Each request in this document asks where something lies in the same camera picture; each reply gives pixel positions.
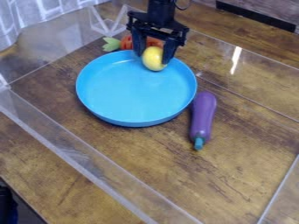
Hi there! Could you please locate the black cable loop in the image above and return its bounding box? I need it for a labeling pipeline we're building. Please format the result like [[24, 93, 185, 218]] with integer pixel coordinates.
[[172, 0, 192, 11]]

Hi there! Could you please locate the blue round tray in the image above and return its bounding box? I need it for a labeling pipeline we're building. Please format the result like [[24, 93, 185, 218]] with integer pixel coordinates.
[[76, 51, 197, 127]]

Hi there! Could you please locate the orange toy carrot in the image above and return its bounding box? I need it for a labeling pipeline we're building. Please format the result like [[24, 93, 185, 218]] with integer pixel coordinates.
[[103, 35, 164, 53]]

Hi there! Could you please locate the black bar in background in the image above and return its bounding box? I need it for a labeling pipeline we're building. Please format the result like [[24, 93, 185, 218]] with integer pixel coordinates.
[[216, 0, 296, 32]]

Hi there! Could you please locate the yellow lemon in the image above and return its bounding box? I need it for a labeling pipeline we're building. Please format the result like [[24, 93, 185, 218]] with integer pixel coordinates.
[[141, 46, 165, 72]]

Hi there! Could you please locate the clear acrylic enclosure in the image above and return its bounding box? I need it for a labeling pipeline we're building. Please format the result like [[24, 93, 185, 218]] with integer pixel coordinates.
[[0, 3, 299, 224]]

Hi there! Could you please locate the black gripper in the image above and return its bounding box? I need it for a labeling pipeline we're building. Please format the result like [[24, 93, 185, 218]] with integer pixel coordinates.
[[127, 10, 189, 65]]

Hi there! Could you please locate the purple toy eggplant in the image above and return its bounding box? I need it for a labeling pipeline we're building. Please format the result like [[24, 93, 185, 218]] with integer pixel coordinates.
[[189, 91, 217, 151]]

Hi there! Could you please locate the white patterned curtain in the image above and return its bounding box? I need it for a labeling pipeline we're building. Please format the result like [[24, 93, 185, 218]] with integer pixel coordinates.
[[0, 0, 109, 52]]

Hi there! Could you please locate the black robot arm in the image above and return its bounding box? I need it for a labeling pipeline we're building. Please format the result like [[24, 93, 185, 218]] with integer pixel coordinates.
[[125, 0, 189, 65]]

